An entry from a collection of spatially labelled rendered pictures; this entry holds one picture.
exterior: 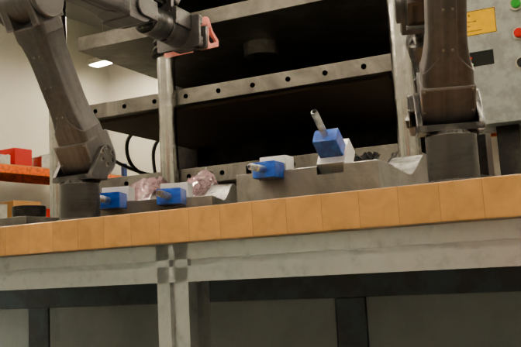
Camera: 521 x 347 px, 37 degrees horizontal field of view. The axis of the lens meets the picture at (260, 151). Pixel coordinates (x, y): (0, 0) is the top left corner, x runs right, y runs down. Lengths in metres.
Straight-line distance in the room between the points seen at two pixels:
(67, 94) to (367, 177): 0.50
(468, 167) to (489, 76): 1.21
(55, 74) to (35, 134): 9.16
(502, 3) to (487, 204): 1.47
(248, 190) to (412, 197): 0.61
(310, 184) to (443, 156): 0.40
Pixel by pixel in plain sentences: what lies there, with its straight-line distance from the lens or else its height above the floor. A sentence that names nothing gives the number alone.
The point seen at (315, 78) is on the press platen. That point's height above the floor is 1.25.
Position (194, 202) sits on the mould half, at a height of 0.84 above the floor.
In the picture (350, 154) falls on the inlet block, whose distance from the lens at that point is 1.33.
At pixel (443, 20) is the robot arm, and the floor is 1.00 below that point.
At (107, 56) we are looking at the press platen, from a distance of 2.79.
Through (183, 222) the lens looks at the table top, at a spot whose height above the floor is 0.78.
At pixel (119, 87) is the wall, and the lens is 11.29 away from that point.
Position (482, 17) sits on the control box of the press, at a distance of 2.20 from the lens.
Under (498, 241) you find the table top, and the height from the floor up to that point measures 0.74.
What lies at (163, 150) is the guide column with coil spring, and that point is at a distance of 2.37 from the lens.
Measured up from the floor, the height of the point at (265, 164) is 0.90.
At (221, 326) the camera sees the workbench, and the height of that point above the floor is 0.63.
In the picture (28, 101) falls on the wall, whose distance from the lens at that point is 10.42.
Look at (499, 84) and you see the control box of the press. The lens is 2.15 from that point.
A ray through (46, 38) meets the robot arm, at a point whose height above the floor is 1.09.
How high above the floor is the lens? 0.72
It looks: 9 degrees up
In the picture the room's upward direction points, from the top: 3 degrees counter-clockwise
